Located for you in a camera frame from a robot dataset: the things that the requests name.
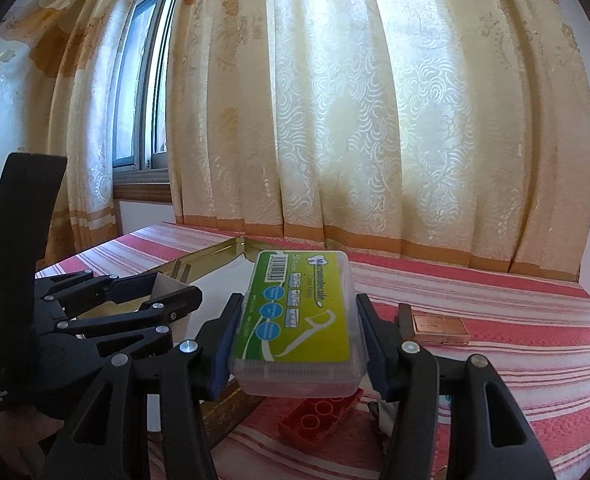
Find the wooden window sill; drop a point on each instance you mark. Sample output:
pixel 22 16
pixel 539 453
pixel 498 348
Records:
pixel 142 192

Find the green label floss pick box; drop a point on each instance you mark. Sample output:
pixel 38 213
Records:
pixel 295 310

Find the cream patterned curtain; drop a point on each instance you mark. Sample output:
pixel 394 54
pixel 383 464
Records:
pixel 375 110
pixel 40 85

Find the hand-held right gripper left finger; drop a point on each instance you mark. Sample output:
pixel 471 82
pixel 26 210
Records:
pixel 221 350

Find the dark brown long box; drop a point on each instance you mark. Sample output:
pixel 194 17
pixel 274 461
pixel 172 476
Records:
pixel 405 320

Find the sliding glass window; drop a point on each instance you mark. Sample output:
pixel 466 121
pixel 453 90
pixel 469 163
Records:
pixel 145 85

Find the grey object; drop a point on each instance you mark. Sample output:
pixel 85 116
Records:
pixel 382 417

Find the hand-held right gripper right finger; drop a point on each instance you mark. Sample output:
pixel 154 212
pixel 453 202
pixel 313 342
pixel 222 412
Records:
pixel 377 350

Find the gold metal tin tray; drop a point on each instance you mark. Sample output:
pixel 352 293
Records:
pixel 210 255

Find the red building block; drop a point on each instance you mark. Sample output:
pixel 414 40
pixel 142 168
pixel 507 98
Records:
pixel 315 420

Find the red striped bedspread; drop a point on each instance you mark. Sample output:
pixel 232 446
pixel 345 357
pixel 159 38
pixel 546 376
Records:
pixel 500 375

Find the copper coloured flat box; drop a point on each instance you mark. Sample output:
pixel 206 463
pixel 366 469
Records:
pixel 440 327

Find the white liner paper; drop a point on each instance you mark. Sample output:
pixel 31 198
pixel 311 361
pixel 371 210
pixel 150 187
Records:
pixel 217 285

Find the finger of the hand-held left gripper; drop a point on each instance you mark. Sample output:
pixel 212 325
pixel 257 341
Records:
pixel 125 290
pixel 175 305

